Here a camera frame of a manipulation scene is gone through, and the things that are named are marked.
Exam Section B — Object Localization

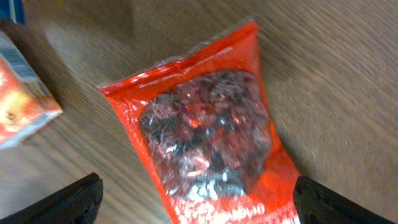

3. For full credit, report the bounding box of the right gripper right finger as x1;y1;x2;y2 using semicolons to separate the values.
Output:
293;175;394;224

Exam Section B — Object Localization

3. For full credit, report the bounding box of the red snack bag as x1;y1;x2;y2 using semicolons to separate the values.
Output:
100;19;299;223

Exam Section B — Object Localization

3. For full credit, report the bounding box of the orange tissue pack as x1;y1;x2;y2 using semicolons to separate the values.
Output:
1;32;62;149

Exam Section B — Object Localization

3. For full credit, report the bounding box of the cream noodle packet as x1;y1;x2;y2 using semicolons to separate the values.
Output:
0;0;25;24

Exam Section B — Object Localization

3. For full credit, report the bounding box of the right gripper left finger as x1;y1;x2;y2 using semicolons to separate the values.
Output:
1;172;103;224

